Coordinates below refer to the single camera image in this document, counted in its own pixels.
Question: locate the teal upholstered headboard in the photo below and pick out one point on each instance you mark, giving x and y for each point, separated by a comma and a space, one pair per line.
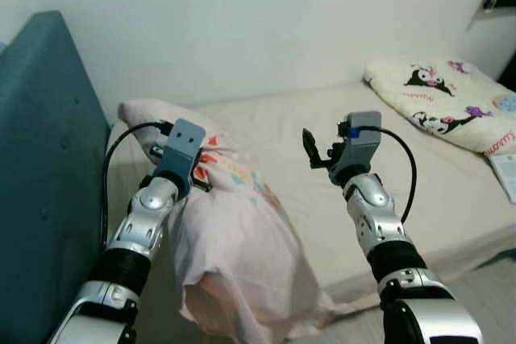
48, 159

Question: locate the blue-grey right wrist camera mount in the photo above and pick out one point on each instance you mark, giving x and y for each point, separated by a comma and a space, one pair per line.
363, 147

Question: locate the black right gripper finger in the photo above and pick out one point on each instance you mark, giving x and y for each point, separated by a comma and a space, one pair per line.
312, 144

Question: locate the cream cartoon print blanket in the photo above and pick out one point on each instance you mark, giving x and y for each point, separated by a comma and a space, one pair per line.
435, 98

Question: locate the cream sheeted bed mattress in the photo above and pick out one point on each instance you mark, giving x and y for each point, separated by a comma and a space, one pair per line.
451, 191

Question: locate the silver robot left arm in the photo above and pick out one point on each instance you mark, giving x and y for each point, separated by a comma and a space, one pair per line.
141, 223

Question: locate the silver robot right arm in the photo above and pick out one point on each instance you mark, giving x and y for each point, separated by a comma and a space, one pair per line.
379, 215

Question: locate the pink patterned pillow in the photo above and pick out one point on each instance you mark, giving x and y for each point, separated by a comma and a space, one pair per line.
234, 263

